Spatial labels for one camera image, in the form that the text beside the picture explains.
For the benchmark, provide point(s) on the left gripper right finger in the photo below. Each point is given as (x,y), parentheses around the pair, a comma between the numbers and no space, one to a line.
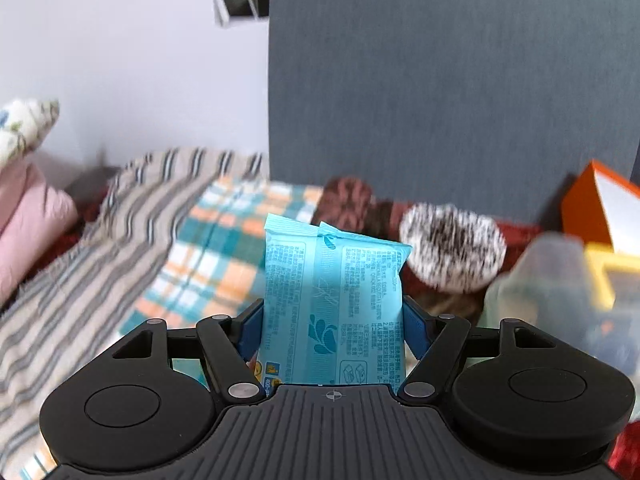
(437,342)

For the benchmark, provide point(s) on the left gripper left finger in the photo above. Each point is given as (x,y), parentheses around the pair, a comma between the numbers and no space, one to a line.
(228,344)

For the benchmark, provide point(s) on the black white speckled cloth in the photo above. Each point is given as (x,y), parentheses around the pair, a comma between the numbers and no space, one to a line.
(452,250)

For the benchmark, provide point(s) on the blue wet wipes pack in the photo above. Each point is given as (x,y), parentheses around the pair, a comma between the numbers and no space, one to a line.
(332,307)

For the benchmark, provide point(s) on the plaid teal orange blanket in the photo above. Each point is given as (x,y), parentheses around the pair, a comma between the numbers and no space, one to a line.
(216,263)

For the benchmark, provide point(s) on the clear plastic storage box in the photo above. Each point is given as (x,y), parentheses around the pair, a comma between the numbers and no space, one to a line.
(551,288)

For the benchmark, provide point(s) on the brown crocheted scarf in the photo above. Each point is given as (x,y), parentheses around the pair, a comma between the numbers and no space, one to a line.
(349,204)

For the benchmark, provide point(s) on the striped grey beige blanket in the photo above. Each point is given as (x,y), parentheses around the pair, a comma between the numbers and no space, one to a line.
(70,311)

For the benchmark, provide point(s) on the orange cardboard box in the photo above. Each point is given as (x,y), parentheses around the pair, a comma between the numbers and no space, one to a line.
(603,207)

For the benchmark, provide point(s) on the red patterned fleece blanket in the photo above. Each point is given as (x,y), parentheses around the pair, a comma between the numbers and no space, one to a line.
(525,405)

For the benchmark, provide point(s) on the pink pillow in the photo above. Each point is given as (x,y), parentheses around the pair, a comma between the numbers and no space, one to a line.
(34,215)

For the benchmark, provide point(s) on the floral white pillow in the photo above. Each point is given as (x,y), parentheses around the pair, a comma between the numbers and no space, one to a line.
(24,126)

